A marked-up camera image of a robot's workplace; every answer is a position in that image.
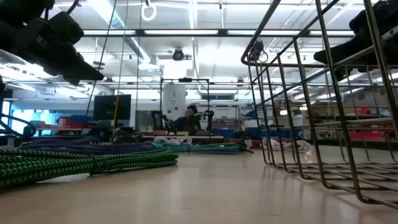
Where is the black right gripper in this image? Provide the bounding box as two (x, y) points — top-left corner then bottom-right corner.
(313, 0), (398, 82)

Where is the purple braided USB-C cable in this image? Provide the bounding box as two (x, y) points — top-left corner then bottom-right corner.
(18, 138), (156, 156)

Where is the black camera with cable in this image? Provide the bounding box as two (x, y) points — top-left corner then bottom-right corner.
(248, 40), (269, 63)

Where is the lavender USB-C cable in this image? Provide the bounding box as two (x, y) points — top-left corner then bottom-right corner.
(175, 135), (193, 146)

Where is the black computer monitor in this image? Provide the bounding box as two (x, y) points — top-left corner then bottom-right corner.
(93, 94), (132, 121)

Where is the teal braided USB-C cable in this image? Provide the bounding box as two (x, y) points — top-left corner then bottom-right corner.
(154, 142), (241, 155)

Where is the yellow hanging strap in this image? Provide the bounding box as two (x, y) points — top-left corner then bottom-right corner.
(112, 0), (129, 131)

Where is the gold wire basket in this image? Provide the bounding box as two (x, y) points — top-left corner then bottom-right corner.
(241, 0), (398, 210)

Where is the black rig crossbar with lights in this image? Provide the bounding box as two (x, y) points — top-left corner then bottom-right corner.
(82, 29), (355, 39)

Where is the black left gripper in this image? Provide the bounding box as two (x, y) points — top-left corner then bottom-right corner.
(0, 11), (104, 86)

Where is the black curved hose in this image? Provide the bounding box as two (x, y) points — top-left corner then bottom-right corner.
(0, 113), (37, 138)

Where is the white cylindrical tank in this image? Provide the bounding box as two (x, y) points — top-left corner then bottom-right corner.
(162, 83), (187, 121)

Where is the black aluminium table frame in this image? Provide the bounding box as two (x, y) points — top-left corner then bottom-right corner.
(0, 133), (398, 151)

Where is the white hanging ring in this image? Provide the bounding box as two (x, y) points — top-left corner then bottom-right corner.
(141, 2), (157, 22)

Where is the red storage bin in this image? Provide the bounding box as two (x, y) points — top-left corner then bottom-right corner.
(349, 130), (386, 141)
(57, 116), (72, 128)

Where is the black round ceiling camera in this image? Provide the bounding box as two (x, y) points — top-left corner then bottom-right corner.
(172, 48), (185, 62)

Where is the green braided USB-C cable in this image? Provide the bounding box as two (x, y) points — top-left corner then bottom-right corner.
(0, 146), (179, 190)

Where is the white USB-C cable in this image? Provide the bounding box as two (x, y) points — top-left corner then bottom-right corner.
(262, 139), (312, 153)

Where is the person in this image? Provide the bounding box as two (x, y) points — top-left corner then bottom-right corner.
(172, 105), (203, 135)

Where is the black hanging cable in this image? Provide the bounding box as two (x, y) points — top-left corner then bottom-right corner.
(85, 0), (118, 116)

